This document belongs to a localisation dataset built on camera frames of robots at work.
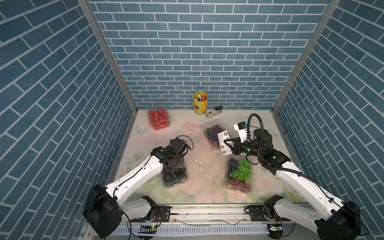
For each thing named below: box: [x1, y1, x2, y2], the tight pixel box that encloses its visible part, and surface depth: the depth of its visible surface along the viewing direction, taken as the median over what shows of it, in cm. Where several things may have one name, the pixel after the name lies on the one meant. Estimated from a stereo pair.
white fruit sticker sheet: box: [217, 130, 235, 156], surface depth 76 cm
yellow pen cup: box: [193, 91, 209, 115], surface depth 114 cm
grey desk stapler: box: [205, 106, 223, 119], surface depth 118 cm
